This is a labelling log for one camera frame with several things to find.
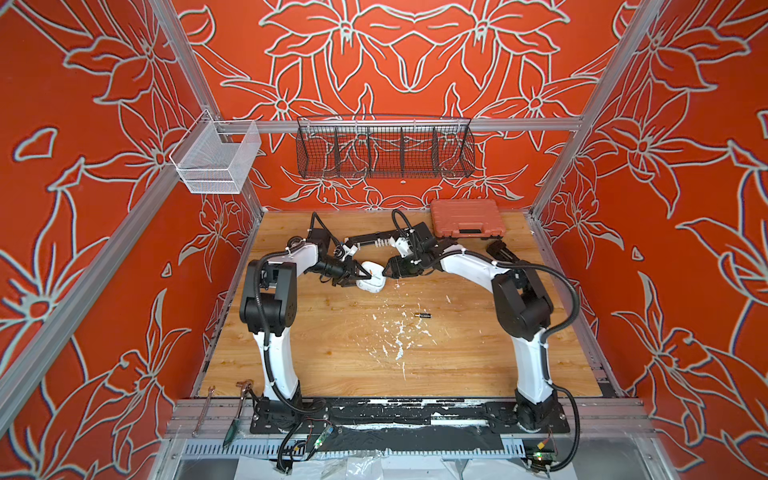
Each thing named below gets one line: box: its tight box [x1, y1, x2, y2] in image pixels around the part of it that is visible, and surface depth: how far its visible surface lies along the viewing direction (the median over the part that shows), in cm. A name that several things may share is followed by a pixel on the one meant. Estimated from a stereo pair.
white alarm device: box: [356, 260, 387, 293], surface depth 94 cm
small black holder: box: [486, 240, 520, 263], surface depth 106 cm
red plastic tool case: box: [430, 198, 506, 239], surface depth 115 cm
